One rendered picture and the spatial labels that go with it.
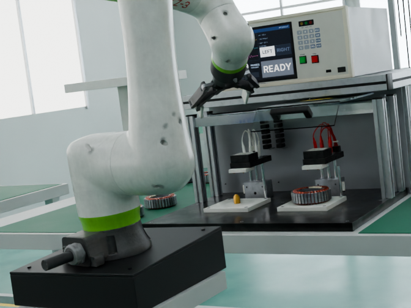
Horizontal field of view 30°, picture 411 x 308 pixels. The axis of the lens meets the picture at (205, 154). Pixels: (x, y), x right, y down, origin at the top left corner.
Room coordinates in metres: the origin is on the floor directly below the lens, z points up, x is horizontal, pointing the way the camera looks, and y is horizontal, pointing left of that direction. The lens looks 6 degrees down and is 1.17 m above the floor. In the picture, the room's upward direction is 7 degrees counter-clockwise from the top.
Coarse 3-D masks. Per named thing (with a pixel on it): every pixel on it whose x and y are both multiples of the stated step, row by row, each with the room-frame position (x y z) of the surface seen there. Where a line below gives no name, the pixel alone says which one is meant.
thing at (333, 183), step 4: (316, 180) 2.26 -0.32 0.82; (320, 180) 2.25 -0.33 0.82; (324, 180) 2.25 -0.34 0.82; (328, 180) 2.24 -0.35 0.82; (332, 180) 2.23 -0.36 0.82; (336, 180) 2.23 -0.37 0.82; (344, 180) 2.27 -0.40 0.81; (316, 184) 2.26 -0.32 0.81; (320, 184) 2.25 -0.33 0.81; (324, 184) 2.25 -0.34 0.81; (328, 184) 2.24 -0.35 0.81; (332, 184) 2.24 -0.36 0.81; (336, 184) 2.23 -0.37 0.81; (332, 188) 2.24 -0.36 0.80; (336, 188) 2.23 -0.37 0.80; (332, 192) 2.24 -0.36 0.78; (336, 192) 2.23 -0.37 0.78; (344, 192) 2.26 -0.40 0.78
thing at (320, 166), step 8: (304, 152) 2.20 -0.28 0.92; (312, 152) 2.18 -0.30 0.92; (320, 152) 2.17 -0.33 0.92; (328, 152) 2.20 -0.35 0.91; (336, 152) 2.27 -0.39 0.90; (304, 160) 2.20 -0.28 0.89; (312, 160) 2.18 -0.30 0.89; (320, 160) 2.17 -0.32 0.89; (328, 160) 2.18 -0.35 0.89; (304, 168) 2.17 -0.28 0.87; (312, 168) 2.16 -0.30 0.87; (320, 168) 2.15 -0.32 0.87; (328, 168) 2.26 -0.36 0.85; (336, 168) 2.25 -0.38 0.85; (328, 176) 2.26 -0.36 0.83; (336, 176) 2.25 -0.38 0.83
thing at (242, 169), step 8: (248, 152) 2.35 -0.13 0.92; (256, 152) 2.34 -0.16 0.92; (232, 160) 2.32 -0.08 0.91; (240, 160) 2.31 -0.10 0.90; (248, 160) 2.29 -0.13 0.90; (256, 160) 2.33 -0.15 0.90; (264, 160) 2.37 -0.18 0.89; (232, 168) 2.32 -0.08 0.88; (240, 168) 2.31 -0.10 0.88; (248, 168) 2.29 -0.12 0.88; (256, 168) 2.39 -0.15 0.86; (256, 176) 2.39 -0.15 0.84
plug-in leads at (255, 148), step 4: (244, 132) 2.40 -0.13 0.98; (248, 132) 2.41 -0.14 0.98; (248, 136) 2.41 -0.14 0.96; (252, 140) 2.42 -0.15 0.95; (252, 144) 2.43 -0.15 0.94; (256, 144) 2.37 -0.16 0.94; (244, 148) 2.39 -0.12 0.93; (252, 148) 2.43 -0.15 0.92; (256, 148) 2.36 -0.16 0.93; (260, 148) 2.39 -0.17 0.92; (244, 152) 2.39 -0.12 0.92; (260, 152) 2.39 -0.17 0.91
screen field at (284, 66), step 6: (270, 60) 2.33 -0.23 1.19; (276, 60) 2.32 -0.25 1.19; (282, 60) 2.31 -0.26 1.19; (288, 60) 2.30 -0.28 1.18; (264, 66) 2.34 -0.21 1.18; (270, 66) 2.33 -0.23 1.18; (276, 66) 2.32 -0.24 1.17; (282, 66) 2.31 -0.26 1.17; (288, 66) 2.30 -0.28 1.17; (264, 72) 2.34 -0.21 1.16; (270, 72) 2.33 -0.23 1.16; (276, 72) 2.32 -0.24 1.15; (282, 72) 2.31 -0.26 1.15; (288, 72) 2.30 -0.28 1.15
